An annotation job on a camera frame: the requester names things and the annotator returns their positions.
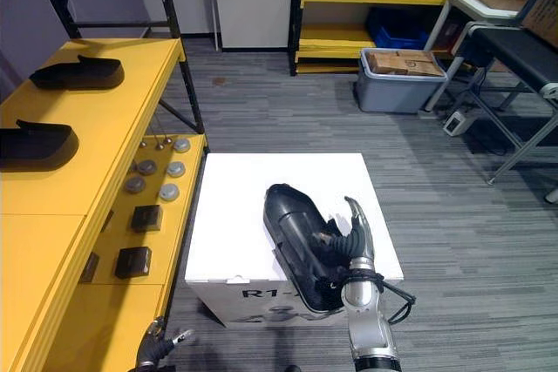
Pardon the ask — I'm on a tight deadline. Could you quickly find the white power box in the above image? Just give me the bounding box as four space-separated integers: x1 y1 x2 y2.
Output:
442 111 471 137

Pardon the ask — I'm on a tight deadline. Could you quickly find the blue plastic crate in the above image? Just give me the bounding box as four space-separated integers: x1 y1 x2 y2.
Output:
364 7 432 51

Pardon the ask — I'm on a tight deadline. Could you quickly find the grey plastic bin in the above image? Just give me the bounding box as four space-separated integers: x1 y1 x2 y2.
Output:
353 47 449 115

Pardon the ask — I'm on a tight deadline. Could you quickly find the white cabinet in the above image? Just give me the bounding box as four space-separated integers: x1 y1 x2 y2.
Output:
210 0 296 51

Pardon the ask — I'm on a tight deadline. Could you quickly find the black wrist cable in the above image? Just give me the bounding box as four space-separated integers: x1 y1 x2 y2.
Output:
373 274 418 326

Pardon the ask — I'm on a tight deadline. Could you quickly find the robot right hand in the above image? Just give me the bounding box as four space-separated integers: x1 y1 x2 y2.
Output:
309 195 377 300

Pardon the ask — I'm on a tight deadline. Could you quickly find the black plastic housing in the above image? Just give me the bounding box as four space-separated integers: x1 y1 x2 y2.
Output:
262 183 350 315
29 54 125 91
0 118 80 172

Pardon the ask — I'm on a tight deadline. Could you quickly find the white cardboard box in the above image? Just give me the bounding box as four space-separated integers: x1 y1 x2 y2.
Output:
183 152 405 329

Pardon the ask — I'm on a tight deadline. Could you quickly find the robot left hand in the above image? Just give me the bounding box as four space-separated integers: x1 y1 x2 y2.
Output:
135 316 195 368

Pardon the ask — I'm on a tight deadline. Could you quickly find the small black box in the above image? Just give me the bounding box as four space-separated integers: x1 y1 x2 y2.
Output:
130 204 165 233
113 246 154 280

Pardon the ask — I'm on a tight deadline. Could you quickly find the black conveyor belt grey frame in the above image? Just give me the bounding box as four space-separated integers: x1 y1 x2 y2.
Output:
452 20 558 204

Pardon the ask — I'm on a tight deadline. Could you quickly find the white table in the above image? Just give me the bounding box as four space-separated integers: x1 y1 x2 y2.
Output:
423 0 524 112

